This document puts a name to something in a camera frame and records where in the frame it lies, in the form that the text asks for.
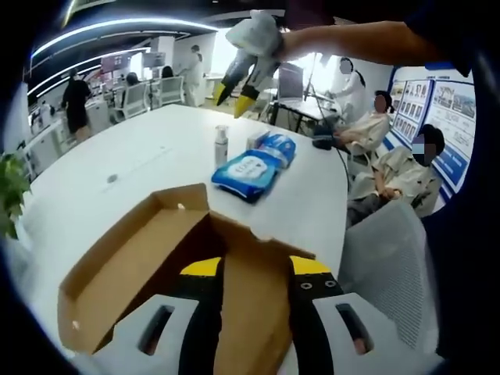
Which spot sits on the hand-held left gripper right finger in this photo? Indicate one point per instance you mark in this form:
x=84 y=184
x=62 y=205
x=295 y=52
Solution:
x=332 y=332

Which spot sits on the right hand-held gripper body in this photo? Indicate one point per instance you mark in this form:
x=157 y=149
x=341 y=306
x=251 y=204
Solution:
x=258 y=35

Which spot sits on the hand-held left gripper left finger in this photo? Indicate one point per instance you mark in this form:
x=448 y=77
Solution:
x=172 y=332

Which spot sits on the white printed carton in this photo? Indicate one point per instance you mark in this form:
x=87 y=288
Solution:
x=256 y=140

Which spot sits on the dark blue tissue pack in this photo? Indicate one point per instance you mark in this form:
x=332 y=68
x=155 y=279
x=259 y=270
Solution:
x=279 y=146

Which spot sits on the white spray bottle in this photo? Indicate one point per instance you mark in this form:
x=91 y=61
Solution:
x=221 y=146

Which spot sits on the light blue soft wipes pack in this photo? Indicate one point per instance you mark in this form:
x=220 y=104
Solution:
x=246 y=173

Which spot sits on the brown cardboard shoe box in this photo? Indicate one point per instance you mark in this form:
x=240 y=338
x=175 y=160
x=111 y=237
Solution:
x=156 y=242

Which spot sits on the person's right hand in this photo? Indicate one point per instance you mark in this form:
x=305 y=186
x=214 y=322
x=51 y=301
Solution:
x=297 y=47

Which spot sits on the open laptop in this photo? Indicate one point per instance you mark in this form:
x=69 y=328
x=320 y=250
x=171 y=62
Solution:
x=291 y=82

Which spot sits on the black leg side table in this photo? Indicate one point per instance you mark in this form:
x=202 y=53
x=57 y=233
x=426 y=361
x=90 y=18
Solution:
x=297 y=109

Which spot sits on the small black device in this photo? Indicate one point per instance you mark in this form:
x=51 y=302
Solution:
x=322 y=142

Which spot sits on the grey mesh office chair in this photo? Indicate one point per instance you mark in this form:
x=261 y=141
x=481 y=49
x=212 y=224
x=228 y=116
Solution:
x=390 y=265

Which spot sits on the white office chairs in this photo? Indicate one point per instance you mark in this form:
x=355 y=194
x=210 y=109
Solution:
x=134 y=97

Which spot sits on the ceiling light strips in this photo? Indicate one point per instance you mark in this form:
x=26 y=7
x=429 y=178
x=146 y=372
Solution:
x=117 y=29

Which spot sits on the person's dark blue shirt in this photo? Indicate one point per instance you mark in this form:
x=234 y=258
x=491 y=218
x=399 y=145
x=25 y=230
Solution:
x=449 y=39

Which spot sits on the green plant in white pot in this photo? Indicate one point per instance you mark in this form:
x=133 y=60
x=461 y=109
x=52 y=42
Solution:
x=11 y=191

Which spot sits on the wall monitor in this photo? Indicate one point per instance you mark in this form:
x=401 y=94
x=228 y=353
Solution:
x=115 y=64

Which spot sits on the wall poster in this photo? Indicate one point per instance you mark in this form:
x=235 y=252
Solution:
x=453 y=129
x=410 y=113

